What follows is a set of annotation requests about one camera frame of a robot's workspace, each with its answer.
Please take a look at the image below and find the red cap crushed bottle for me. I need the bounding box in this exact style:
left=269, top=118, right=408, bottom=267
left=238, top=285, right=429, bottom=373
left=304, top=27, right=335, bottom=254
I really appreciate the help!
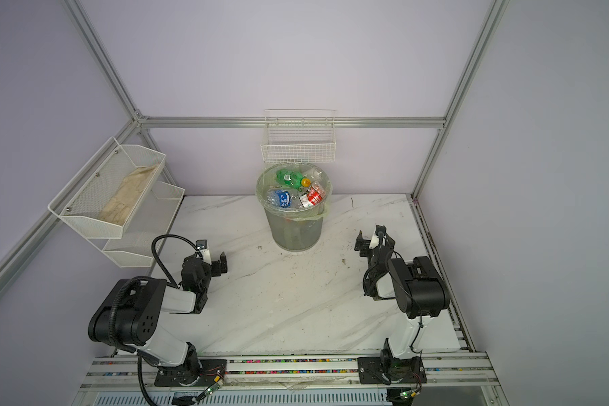
left=299, top=182, right=326, bottom=208

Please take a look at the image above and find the green soda bottle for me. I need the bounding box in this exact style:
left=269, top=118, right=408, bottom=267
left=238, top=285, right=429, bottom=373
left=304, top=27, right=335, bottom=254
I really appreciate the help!
left=276, top=168, right=311, bottom=189

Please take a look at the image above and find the blue label front bottle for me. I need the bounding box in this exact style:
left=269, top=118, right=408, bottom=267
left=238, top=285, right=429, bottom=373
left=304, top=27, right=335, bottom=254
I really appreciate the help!
left=267, top=188, right=297, bottom=210

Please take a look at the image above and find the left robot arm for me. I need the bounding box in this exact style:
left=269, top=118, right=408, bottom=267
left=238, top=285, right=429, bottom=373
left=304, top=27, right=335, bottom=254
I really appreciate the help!
left=88, top=254, right=228, bottom=387

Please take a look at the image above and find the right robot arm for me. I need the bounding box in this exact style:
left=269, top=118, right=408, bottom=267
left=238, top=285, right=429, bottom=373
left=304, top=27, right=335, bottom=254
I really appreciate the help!
left=355, top=225, right=450, bottom=391

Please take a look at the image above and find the grey mesh waste bin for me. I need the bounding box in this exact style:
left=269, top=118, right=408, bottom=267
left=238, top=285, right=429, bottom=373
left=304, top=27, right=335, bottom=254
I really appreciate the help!
left=255, top=163, right=333, bottom=252

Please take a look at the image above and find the green plastic bin liner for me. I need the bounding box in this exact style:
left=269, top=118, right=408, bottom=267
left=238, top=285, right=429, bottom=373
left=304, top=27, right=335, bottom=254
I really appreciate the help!
left=255, top=162, right=333, bottom=220

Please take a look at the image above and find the lower white mesh shelf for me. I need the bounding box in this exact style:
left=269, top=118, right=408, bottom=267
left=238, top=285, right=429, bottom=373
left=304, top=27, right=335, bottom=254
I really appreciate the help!
left=101, top=181, right=184, bottom=268

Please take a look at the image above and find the white mesh shelf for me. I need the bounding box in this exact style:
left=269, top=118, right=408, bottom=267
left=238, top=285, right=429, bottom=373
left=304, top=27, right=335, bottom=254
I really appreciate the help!
left=101, top=181, right=184, bottom=268
left=47, top=138, right=166, bottom=240

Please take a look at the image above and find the beige cloth in shelf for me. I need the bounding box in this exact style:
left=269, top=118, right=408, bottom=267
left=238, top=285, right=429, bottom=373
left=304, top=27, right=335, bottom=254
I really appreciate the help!
left=98, top=164, right=158, bottom=226

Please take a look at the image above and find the upper white mesh shelf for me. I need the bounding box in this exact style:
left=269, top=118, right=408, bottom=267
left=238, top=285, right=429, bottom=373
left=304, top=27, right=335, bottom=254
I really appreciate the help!
left=47, top=138, right=166, bottom=240

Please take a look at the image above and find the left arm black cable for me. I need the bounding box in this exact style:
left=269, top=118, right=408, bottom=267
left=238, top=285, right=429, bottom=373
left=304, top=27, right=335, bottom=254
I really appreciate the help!
left=151, top=233, right=199, bottom=285

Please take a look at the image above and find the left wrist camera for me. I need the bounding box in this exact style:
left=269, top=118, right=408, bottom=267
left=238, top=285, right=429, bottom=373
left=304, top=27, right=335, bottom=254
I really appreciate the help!
left=196, top=240, right=211, bottom=265

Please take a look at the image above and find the white wire wall basket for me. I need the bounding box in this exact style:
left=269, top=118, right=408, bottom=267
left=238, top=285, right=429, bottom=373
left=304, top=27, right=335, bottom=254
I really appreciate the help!
left=261, top=109, right=337, bottom=164

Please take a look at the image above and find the aluminium front rail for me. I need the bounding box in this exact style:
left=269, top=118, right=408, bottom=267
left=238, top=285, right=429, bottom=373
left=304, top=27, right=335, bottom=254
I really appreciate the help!
left=73, top=353, right=509, bottom=405

